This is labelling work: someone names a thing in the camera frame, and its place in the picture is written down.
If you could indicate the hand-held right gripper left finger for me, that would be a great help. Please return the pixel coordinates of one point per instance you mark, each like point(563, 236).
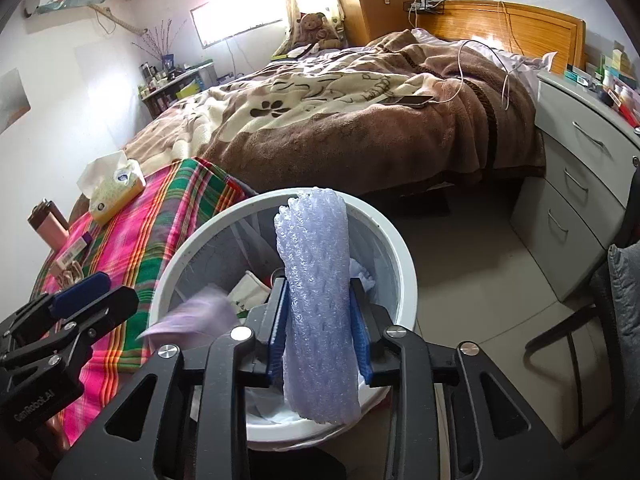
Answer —
point(277, 330)

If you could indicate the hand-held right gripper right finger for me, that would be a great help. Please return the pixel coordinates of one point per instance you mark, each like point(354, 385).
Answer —
point(360, 340)

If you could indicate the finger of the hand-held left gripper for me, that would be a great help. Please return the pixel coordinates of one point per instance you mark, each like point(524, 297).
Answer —
point(107, 305)
point(80, 290)

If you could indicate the bubble wrap roll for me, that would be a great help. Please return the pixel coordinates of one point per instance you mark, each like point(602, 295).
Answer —
point(315, 285)

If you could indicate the white wad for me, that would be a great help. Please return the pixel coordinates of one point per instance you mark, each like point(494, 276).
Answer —
point(362, 272)

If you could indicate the white round trash bin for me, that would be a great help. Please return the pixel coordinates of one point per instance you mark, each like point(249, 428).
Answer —
point(395, 270)

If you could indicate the printed paper wrapper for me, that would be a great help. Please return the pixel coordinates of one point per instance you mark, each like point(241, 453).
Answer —
point(70, 272)

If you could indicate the white purple medicine box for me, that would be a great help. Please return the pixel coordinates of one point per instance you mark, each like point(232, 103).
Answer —
point(75, 250)

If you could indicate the pink mug with brown lid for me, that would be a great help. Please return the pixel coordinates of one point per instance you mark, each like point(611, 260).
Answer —
point(50, 232)

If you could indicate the plaid pink green tablecloth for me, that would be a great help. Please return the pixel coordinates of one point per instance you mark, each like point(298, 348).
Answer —
point(150, 220)

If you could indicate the yellow tissue pack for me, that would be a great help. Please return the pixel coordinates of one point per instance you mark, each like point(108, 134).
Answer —
point(117, 192)

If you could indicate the bed with brown blanket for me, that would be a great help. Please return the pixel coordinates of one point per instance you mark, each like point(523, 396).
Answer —
point(325, 125)

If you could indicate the cluttered desk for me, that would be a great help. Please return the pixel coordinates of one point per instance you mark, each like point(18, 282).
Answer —
point(170, 90)

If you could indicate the green box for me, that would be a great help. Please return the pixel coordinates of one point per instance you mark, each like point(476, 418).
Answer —
point(187, 91)

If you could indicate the black smartphone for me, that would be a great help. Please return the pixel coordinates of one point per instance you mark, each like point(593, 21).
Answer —
point(407, 101)

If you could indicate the vase with bare branches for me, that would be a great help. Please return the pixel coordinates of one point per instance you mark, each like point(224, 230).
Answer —
point(167, 62)

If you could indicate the grey black chair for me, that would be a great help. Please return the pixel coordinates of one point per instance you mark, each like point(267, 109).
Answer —
point(620, 300)

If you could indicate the air conditioner pipe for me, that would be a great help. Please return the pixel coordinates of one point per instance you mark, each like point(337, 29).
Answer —
point(120, 21)

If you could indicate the grey drawer nightstand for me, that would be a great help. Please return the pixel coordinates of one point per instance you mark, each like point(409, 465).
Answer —
point(565, 160)

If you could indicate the brown teddy bear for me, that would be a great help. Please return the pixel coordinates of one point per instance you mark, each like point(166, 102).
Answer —
point(312, 25)

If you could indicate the bright window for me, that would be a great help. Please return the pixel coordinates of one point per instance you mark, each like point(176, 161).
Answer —
point(235, 20)

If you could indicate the lavender pillow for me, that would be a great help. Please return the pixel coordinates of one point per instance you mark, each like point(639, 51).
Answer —
point(540, 60)

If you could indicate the power strip on headboard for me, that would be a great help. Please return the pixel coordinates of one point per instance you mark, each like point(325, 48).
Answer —
point(425, 6)

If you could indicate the wooden wardrobe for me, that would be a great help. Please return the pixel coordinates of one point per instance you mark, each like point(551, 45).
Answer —
point(375, 0)

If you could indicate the wooden bed headboard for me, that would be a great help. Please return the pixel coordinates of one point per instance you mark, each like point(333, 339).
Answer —
point(525, 25)

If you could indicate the clutter of small boxes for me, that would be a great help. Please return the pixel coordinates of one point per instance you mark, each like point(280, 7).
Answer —
point(617, 62)

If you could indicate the white wall poster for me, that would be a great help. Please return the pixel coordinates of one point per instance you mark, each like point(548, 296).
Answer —
point(12, 102)

